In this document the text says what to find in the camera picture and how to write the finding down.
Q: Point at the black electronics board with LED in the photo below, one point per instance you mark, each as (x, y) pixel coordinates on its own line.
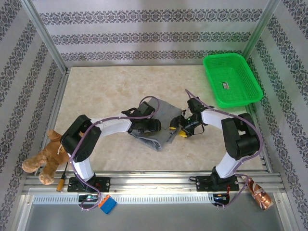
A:
(89, 198)
(220, 196)

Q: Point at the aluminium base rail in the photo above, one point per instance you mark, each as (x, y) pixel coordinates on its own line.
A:
(156, 184)

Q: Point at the grey long sleeve shirt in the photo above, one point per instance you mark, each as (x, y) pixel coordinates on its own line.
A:
(166, 113)

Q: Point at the small label sticker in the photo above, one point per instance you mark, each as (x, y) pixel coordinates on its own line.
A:
(225, 85)

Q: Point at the blue and orange block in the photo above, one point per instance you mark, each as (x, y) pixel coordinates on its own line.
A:
(109, 206)

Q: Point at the aluminium frame post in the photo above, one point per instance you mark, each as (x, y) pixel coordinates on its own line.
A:
(47, 36)
(263, 24)

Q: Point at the green plastic basket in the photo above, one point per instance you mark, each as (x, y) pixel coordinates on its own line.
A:
(240, 69)

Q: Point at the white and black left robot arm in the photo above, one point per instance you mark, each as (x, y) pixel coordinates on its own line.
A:
(113, 126)

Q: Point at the brown teddy bear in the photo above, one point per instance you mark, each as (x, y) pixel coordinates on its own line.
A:
(55, 154)

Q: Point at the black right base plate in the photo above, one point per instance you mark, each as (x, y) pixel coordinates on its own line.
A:
(203, 184)

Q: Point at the aluminium table side rail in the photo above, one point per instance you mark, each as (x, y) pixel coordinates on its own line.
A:
(264, 158)
(59, 96)

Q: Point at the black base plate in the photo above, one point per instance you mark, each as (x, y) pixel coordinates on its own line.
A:
(203, 184)
(104, 184)

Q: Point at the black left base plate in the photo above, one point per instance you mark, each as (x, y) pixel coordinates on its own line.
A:
(104, 184)

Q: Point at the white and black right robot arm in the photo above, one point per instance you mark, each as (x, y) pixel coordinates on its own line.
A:
(214, 118)

